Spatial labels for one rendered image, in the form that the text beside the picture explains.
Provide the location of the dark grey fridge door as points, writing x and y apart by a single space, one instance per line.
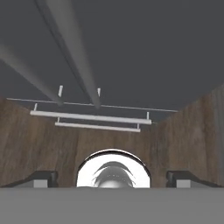
157 49
26 32

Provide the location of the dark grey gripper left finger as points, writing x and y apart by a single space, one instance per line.
43 176

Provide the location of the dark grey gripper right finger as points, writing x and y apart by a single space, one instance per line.
180 176

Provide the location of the round white and black object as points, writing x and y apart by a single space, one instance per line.
87 175

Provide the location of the dark grey fridge drawer front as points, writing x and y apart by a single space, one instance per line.
122 111

